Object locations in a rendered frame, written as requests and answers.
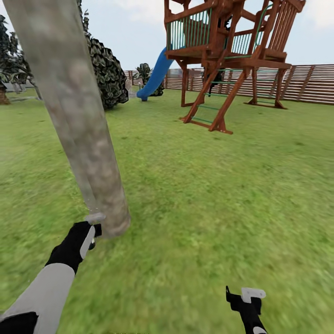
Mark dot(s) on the garden chair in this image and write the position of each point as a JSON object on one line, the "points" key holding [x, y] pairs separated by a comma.
{"points": [[129, 84]]}

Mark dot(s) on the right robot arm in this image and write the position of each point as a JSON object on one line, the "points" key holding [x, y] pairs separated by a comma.
{"points": [[249, 306]]}

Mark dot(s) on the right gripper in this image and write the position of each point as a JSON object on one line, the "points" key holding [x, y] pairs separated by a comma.
{"points": [[238, 304]]}

